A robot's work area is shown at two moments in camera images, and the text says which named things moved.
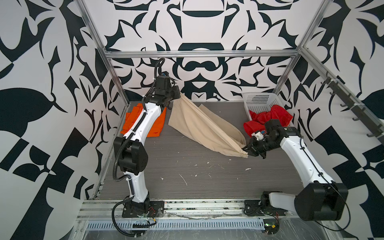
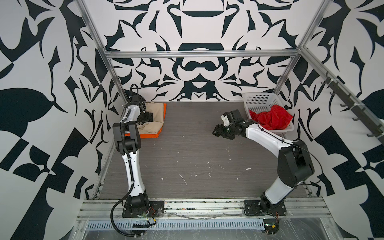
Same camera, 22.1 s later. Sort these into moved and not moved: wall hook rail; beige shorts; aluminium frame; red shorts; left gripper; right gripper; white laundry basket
Moved: left gripper; right gripper; beige shorts
Not moved: aluminium frame; red shorts; wall hook rail; white laundry basket
